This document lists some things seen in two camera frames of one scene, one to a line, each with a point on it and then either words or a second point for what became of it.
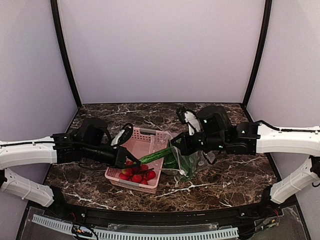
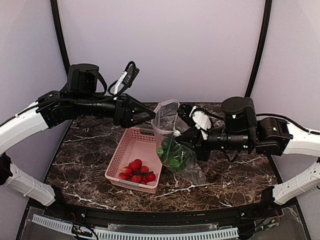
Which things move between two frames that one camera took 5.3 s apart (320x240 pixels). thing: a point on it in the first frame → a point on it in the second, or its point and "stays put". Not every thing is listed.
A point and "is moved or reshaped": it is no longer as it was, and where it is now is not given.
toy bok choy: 181,166 → 174,152
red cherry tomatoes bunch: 141,174 stays put
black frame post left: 55,13 stays put
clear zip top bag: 184,165 is moved or reshaped
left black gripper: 120,157 → 122,111
